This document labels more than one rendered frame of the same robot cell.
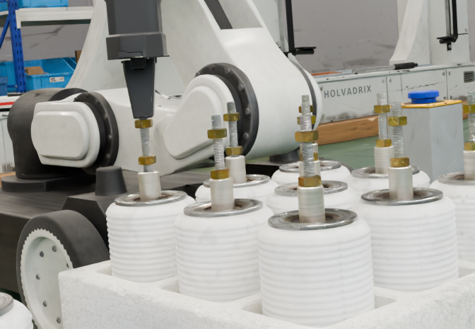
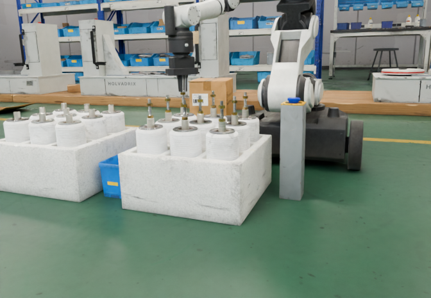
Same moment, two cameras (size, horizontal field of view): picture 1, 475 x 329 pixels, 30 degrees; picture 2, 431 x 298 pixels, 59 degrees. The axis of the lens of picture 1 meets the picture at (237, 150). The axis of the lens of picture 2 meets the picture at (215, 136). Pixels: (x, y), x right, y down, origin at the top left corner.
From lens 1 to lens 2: 1.23 m
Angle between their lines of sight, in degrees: 61
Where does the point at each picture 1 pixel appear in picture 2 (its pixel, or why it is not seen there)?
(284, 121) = (280, 100)
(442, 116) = (288, 109)
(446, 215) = (179, 136)
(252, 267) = not seen: hidden behind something
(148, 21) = (172, 65)
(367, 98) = not seen: outside the picture
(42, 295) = not seen: hidden behind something
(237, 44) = (278, 68)
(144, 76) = (179, 80)
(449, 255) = (179, 149)
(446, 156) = (289, 125)
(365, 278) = (147, 145)
